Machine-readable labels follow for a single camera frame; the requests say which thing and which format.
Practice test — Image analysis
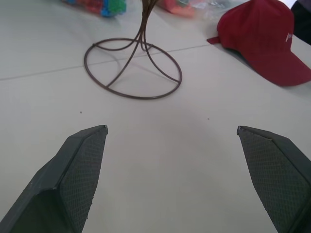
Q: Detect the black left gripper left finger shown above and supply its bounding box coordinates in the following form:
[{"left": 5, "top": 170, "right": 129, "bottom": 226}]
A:
[{"left": 0, "top": 124, "right": 109, "bottom": 233}]

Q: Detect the bag of colourful blocks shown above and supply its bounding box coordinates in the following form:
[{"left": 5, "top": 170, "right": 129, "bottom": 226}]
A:
[{"left": 60, "top": 0, "right": 127, "bottom": 17}]

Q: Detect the red baseball cap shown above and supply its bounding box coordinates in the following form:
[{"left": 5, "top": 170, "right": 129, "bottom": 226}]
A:
[{"left": 207, "top": 0, "right": 311, "bottom": 87}]

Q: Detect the dark object at table edge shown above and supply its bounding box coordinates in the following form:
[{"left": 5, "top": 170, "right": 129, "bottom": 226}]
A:
[{"left": 290, "top": 0, "right": 311, "bottom": 46}]

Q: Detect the clear bag of orange items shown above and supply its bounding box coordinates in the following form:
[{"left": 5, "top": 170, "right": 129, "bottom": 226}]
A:
[{"left": 155, "top": 0, "right": 234, "bottom": 19}]

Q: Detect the brown wire stand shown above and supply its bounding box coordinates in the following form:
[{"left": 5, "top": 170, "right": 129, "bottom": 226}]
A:
[{"left": 84, "top": 0, "right": 183, "bottom": 100}]

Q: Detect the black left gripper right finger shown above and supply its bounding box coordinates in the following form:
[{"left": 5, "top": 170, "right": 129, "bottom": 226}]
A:
[{"left": 236, "top": 125, "right": 311, "bottom": 233}]

